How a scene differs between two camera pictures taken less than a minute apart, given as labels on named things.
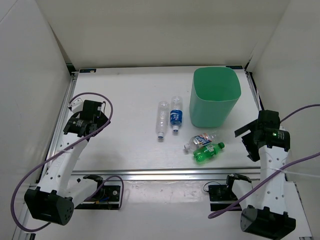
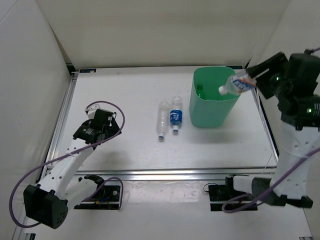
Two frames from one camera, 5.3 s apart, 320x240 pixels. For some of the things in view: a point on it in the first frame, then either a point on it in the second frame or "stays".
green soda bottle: [204, 153] to [200, 91]
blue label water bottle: [176, 112] stays
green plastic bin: [214, 91] stays
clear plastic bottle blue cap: [162, 118] stays
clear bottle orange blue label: [200, 141] to [238, 83]
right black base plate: [220, 196] stays
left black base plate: [108, 193] stays
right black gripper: [254, 152] to [274, 61]
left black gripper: [102, 121] to [113, 129]
